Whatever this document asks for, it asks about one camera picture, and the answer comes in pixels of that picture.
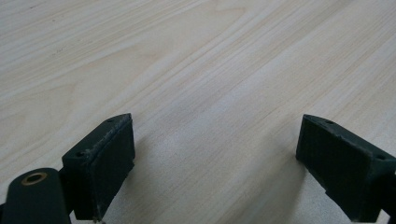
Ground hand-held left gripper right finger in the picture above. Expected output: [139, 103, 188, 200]
[295, 113, 396, 224]

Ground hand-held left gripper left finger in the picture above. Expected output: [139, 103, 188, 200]
[61, 112, 136, 222]

